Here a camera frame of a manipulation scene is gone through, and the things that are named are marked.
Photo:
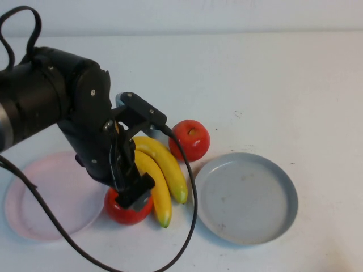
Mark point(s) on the pale pink round plate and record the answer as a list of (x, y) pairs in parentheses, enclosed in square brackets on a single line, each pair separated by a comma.
[(42, 204)]

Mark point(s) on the pale grey-blue round plate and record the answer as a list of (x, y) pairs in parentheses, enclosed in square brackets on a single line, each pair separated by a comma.
[(244, 204)]

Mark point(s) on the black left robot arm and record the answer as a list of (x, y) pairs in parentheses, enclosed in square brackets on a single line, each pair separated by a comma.
[(34, 93)]

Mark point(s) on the red apple with thin stem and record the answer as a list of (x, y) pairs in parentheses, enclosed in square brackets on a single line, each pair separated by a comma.
[(119, 212)]

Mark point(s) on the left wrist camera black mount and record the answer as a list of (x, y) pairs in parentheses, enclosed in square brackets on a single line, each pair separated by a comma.
[(139, 109)]

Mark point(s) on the yellow plastic banana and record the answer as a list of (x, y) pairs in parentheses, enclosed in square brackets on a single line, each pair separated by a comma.
[(170, 170), (161, 198)]

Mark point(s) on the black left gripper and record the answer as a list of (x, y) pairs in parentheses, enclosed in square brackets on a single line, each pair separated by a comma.
[(90, 147)]

